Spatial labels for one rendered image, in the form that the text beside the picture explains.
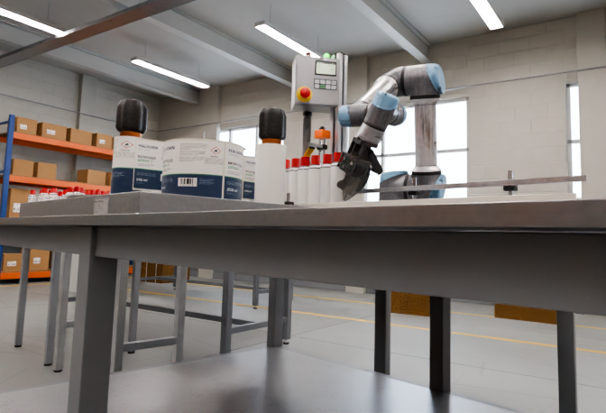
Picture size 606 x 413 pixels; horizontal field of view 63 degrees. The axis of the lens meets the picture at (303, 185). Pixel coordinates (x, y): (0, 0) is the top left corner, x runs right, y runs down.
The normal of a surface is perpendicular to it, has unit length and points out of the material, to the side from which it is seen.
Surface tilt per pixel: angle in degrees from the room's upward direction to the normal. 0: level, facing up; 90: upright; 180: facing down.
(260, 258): 90
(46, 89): 90
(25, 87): 90
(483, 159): 90
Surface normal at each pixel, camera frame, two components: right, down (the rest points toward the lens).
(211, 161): 0.42, -0.08
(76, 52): 0.83, -0.04
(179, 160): -0.44, -0.11
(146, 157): 0.61, -0.07
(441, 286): -0.72, -0.10
